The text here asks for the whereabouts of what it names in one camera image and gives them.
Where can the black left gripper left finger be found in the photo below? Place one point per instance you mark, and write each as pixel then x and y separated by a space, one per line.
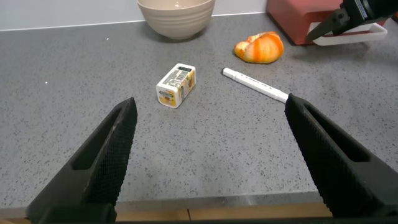
pixel 93 174

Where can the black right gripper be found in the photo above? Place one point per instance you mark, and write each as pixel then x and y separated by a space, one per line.
pixel 373 9

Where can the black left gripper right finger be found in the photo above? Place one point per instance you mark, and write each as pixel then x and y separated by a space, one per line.
pixel 342 183

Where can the white drawer tray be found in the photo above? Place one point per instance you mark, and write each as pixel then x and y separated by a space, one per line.
pixel 357 35

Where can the red drawer cabinet box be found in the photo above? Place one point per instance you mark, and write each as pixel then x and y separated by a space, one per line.
pixel 295 15

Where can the white marker pen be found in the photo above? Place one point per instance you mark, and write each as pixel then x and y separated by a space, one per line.
pixel 255 84

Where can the small white yellow carton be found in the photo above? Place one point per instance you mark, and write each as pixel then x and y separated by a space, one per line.
pixel 175 85

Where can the beige ribbed bowl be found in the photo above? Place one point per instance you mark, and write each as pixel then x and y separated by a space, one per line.
pixel 177 18

